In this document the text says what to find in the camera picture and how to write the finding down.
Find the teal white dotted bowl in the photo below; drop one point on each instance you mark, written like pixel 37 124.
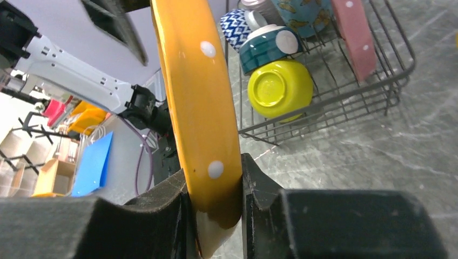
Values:
pixel 268 44

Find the grey lilac mug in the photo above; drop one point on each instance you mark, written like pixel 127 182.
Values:
pixel 266 8

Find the yellow-green bowl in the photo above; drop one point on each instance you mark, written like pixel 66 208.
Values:
pixel 280 87

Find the blue butterfly mug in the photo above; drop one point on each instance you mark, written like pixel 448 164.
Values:
pixel 305 17

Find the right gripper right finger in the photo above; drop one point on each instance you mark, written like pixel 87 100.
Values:
pixel 332 223

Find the pink polka dot plate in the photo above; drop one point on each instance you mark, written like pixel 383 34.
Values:
pixel 354 28

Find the yellow polka dot plate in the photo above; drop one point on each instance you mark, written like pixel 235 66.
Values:
pixel 199 95

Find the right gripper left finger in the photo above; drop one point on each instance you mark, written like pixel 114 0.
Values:
pixel 155 224

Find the grey wire dish rack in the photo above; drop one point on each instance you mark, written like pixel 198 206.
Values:
pixel 338 97

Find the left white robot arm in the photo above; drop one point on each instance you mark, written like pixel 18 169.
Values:
pixel 68 78

